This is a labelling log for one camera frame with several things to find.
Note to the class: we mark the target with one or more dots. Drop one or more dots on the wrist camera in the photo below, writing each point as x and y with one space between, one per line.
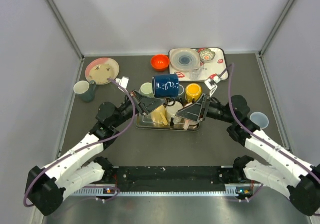
123 82
212 83

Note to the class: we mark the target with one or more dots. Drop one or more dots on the pink ceramic mug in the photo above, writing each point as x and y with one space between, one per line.
189 123

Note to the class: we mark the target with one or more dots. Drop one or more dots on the stainless steel tray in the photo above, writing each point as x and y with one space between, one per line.
146 122

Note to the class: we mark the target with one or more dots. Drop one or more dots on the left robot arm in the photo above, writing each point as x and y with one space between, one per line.
49 186

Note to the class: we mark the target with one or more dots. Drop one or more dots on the small patterned bowl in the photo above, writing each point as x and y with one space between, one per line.
206 54

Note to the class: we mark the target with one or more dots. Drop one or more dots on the dark teal mug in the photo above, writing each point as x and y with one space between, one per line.
85 90

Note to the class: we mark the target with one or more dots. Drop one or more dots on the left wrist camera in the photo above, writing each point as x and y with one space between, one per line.
123 82

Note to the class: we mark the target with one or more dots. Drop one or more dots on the white strawberry pattern tray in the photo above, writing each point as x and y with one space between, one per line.
217 66

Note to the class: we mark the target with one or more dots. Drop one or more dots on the bright yellow mug black handle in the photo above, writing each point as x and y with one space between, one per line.
193 92

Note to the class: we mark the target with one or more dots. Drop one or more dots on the navy blue ceramic mug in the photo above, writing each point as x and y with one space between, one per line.
165 87

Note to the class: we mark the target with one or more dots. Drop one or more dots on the clear drinking glass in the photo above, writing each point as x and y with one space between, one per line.
195 74

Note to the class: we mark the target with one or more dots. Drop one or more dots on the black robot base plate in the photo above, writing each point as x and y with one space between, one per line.
172 178

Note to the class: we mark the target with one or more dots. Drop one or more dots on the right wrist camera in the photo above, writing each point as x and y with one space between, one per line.
212 83

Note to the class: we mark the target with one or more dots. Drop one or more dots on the pale yellow ceramic mug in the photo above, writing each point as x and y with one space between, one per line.
159 115

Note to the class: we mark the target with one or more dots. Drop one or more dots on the grey mug black handle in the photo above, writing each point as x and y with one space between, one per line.
181 93

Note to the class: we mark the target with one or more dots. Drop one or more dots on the small cream plate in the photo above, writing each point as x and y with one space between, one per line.
102 73

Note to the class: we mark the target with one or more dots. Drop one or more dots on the light green ceramic mug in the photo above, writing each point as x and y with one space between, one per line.
146 89

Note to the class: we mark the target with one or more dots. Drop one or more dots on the pink cream large plate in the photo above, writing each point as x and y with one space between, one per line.
103 60

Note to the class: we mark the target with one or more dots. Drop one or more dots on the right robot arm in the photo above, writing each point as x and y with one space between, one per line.
303 179

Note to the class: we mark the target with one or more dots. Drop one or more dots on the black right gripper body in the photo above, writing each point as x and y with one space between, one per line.
205 107

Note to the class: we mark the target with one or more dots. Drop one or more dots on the cream mug black handle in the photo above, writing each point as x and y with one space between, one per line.
174 122

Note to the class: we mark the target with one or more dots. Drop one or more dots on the light blue footed cup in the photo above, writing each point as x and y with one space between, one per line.
260 119

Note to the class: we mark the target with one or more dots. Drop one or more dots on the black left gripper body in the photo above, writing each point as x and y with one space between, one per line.
137 102

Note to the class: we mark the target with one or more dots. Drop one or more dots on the orange bowl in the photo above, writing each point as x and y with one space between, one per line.
160 62

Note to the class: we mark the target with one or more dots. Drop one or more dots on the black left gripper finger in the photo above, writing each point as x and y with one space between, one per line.
195 111
145 105

